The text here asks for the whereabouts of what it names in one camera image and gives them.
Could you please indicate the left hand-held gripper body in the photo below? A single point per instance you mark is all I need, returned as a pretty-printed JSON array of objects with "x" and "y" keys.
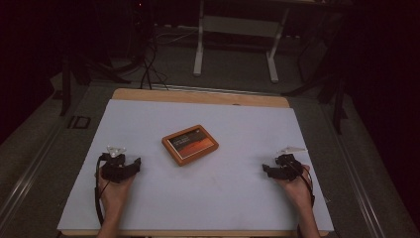
[{"x": 114, "y": 168}]

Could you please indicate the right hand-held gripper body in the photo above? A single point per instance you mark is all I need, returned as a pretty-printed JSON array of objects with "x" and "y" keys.
[{"x": 289, "y": 167}]

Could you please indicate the wooden picture frame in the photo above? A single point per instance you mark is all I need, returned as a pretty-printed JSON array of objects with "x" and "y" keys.
[{"x": 189, "y": 144}]

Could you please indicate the person's left hand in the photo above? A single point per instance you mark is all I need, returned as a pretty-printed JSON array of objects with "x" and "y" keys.
[{"x": 115, "y": 193}]

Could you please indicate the black floor plate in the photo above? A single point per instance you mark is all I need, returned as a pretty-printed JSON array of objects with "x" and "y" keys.
[{"x": 79, "y": 122}]

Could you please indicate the black metal stand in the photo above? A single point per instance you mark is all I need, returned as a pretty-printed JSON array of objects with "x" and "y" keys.
[
  {"x": 336, "y": 105},
  {"x": 66, "y": 86}
]

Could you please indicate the wooden table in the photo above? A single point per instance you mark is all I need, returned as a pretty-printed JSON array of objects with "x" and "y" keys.
[{"x": 198, "y": 96}]

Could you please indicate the aluminium floor rail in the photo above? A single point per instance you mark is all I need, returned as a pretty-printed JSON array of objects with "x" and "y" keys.
[
  {"x": 26, "y": 178},
  {"x": 356, "y": 172}
]

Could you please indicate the white metal desk frame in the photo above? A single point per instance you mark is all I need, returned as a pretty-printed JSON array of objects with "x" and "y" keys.
[{"x": 236, "y": 26}]

